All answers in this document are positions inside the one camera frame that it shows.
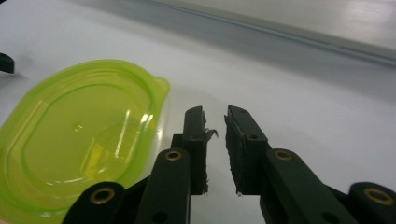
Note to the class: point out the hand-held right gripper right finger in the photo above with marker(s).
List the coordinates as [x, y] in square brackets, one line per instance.
[246, 155]

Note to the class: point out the rectangular green plastic container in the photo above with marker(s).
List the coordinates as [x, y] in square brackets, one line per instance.
[77, 130]

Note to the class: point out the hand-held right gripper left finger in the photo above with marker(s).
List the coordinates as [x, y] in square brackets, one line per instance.
[196, 155]

